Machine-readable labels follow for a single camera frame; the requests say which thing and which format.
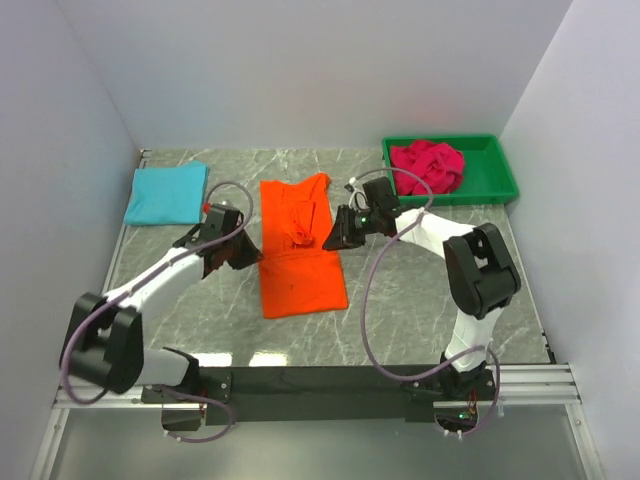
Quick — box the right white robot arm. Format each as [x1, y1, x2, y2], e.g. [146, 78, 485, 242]
[323, 177, 521, 399]

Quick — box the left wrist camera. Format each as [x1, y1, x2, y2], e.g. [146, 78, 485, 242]
[203, 200, 233, 214]

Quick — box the folded light blue t shirt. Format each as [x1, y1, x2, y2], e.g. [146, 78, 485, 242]
[124, 161, 209, 226]

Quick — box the green plastic bin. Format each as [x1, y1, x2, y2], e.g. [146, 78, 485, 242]
[382, 134, 519, 206]

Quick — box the aluminium frame rail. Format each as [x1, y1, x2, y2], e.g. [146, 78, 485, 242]
[53, 364, 582, 409]

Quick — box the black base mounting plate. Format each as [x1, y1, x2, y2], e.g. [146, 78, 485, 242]
[139, 364, 501, 429]

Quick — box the crumpled pink t shirt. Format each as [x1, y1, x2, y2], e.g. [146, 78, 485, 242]
[389, 139, 465, 195]

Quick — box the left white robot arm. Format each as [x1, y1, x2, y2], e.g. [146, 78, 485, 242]
[60, 204, 263, 402]

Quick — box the orange t shirt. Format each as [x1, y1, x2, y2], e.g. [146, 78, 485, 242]
[259, 172, 349, 319]

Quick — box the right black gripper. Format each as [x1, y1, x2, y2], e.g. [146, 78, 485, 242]
[323, 204, 381, 251]

